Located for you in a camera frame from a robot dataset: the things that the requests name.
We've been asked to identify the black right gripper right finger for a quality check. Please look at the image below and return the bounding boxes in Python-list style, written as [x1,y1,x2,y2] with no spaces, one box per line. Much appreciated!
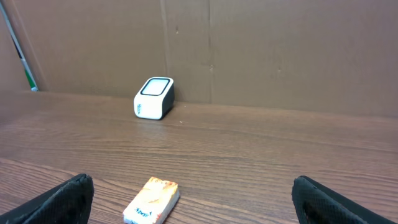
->
[292,175,395,224]

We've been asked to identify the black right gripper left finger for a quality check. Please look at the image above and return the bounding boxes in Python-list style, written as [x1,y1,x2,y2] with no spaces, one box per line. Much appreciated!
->
[1,174,94,224]

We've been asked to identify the orange tissue pack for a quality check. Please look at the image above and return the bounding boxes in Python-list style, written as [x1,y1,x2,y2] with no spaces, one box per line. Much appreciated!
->
[123,177,180,224]

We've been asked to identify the white barcode scanner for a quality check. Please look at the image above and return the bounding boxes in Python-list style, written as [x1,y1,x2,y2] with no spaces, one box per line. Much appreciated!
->
[134,77,175,120]

